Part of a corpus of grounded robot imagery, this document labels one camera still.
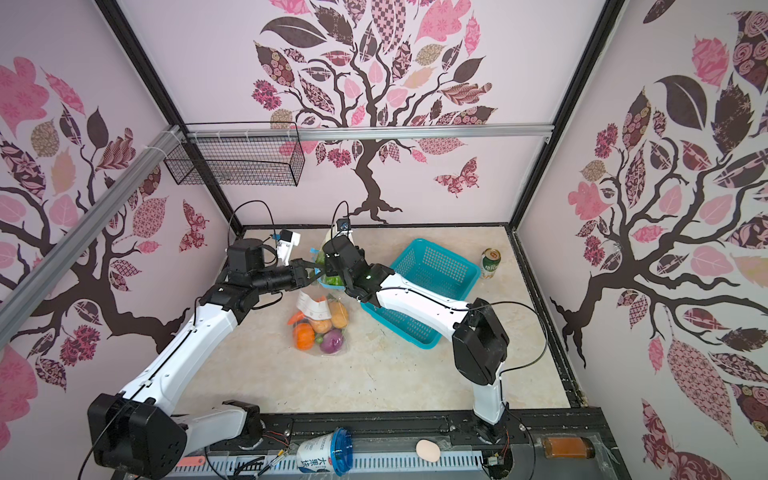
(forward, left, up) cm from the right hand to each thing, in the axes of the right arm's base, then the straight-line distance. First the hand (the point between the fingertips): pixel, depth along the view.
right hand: (334, 246), depth 81 cm
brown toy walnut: (-16, +5, -17) cm, 24 cm away
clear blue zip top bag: (-15, +5, -6) cm, 16 cm away
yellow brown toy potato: (-12, 0, -16) cm, 20 cm away
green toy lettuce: (-10, 0, -1) cm, 10 cm away
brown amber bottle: (-45, -57, -22) cm, 76 cm away
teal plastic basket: (+9, -32, -24) cm, 41 cm away
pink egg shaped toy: (-45, -24, -24) cm, 56 cm away
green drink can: (+7, -49, -16) cm, 52 cm away
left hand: (-10, 0, +1) cm, 10 cm away
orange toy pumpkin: (-18, +10, -18) cm, 27 cm away
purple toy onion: (-19, +2, -19) cm, 27 cm away
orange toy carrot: (-12, +13, -19) cm, 25 cm away
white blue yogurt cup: (-46, -2, -16) cm, 49 cm away
